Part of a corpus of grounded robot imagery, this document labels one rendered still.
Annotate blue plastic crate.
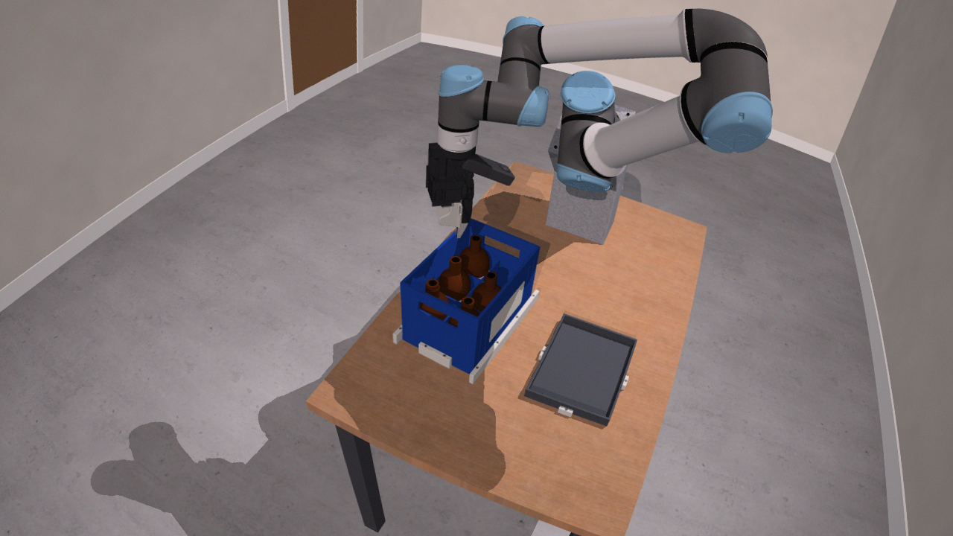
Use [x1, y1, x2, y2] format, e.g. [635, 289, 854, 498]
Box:
[400, 225, 537, 374]

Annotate brown glass bottle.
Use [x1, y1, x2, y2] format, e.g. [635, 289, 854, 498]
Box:
[449, 296, 480, 327]
[420, 278, 449, 321]
[471, 272, 502, 312]
[439, 256, 471, 302]
[459, 235, 490, 279]

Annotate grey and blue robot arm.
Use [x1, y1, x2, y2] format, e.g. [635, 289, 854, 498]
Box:
[437, 8, 773, 192]

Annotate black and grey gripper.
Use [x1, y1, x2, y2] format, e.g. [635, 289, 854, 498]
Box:
[426, 143, 476, 238]

